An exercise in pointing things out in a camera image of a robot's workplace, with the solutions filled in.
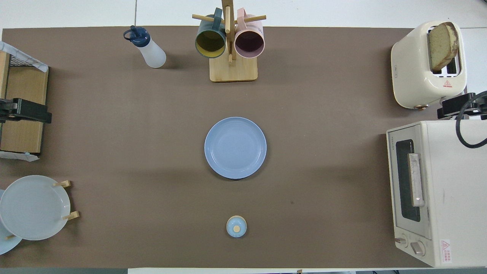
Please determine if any light blue plate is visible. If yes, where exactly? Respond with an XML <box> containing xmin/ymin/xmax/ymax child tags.
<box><xmin>0</xmin><ymin>188</ymin><xmax>23</xmax><ymax>255</ymax></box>

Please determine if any marble pattern paper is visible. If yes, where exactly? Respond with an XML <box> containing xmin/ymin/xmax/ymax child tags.
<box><xmin>0</xmin><ymin>41</ymin><xmax>49</xmax><ymax>73</ymax></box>

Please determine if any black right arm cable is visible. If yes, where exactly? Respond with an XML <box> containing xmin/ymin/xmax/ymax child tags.
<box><xmin>455</xmin><ymin>91</ymin><xmax>487</xmax><ymax>149</ymax></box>

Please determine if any white toaster oven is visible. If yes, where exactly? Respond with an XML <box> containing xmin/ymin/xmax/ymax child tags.
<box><xmin>386</xmin><ymin>120</ymin><xmax>487</xmax><ymax>268</ymax></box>

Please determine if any translucent squeeze bottle blue cap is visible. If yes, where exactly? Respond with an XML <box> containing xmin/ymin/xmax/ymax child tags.
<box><xmin>123</xmin><ymin>25</ymin><xmax>167</xmax><ymax>69</ymax></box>

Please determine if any wooden plate rack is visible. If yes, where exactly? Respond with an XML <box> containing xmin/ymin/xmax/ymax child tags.
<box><xmin>5</xmin><ymin>180</ymin><xmax>80</xmax><ymax>241</ymax></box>

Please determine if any wooden mug tree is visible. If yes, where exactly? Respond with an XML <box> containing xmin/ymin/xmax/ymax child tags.
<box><xmin>192</xmin><ymin>0</ymin><xmax>267</xmax><ymax>83</ymax></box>

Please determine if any slice of toast bread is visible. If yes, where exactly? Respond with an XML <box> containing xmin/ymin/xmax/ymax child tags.
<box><xmin>428</xmin><ymin>22</ymin><xmax>459</xmax><ymax>73</ymax></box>

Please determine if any pale grey plate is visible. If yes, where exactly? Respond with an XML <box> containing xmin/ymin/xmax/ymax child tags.
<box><xmin>0</xmin><ymin>175</ymin><xmax>71</xmax><ymax>241</ymax></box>

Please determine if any brown table mat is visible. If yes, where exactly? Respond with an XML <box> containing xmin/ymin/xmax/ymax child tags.
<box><xmin>0</xmin><ymin>26</ymin><xmax>469</xmax><ymax>269</ymax></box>

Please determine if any black wire basket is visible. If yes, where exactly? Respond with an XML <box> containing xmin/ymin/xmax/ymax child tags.
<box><xmin>8</xmin><ymin>55</ymin><xmax>32</xmax><ymax>67</ymax></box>

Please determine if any blue round plate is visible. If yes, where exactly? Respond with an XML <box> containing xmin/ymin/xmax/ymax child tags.
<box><xmin>204</xmin><ymin>117</ymin><xmax>267</xmax><ymax>180</ymax></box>

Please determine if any dark teal mug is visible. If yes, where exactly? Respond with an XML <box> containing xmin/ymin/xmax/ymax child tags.
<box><xmin>195</xmin><ymin>8</ymin><xmax>227</xmax><ymax>59</ymax></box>

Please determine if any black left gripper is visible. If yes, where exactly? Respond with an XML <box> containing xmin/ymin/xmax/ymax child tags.
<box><xmin>0</xmin><ymin>98</ymin><xmax>52</xmax><ymax>124</ymax></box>

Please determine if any cream two-slot toaster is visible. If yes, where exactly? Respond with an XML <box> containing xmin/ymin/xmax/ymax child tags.
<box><xmin>391</xmin><ymin>21</ymin><xmax>467</xmax><ymax>111</ymax></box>

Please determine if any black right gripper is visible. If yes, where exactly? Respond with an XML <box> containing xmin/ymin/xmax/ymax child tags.
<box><xmin>437</xmin><ymin>91</ymin><xmax>487</xmax><ymax>120</ymax></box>

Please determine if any pink mug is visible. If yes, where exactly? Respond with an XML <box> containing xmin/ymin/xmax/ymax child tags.
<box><xmin>234</xmin><ymin>8</ymin><xmax>265</xmax><ymax>59</ymax></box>

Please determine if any wooden shelf unit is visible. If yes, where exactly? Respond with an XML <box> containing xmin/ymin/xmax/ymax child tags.
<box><xmin>0</xmin><ymin>51</ymin><xmax>49</xmax><ymax>153</ymax></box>

